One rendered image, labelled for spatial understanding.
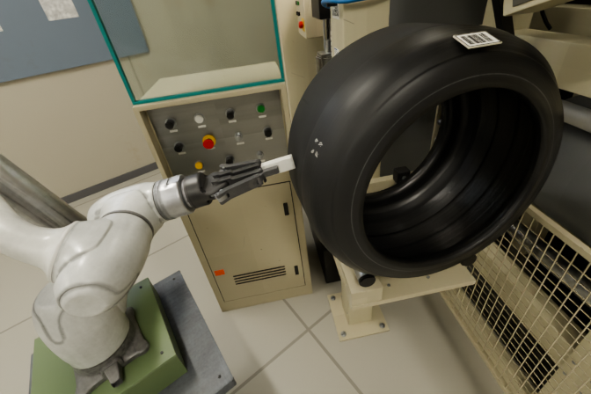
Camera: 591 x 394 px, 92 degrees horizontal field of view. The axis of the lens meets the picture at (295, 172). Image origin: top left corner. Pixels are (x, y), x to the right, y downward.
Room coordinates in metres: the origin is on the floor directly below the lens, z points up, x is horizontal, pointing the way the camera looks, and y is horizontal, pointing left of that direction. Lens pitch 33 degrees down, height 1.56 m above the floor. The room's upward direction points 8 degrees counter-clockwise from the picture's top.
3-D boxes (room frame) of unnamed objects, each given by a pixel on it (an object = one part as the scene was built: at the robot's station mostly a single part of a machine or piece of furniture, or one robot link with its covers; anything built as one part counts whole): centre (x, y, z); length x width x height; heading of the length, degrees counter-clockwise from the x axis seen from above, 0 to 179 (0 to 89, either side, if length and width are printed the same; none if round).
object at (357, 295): (0.64, -0.13, 0.84); 0.36 x 0.09 x 0.06; 5
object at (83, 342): (0.47, 0.60, 0.92); 0.18 x 0.16 x 0.22; 3
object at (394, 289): (0.65, -0.27, 0.80); 0.37 x 0.36 x 0.02; 95
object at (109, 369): (0.44, 0.59, 0.78); 0.22 x 0.18 x 0.06; 38
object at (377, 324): (0.90, -0.23, 0.01); 0.27 x 0.27 x 0.02; 5
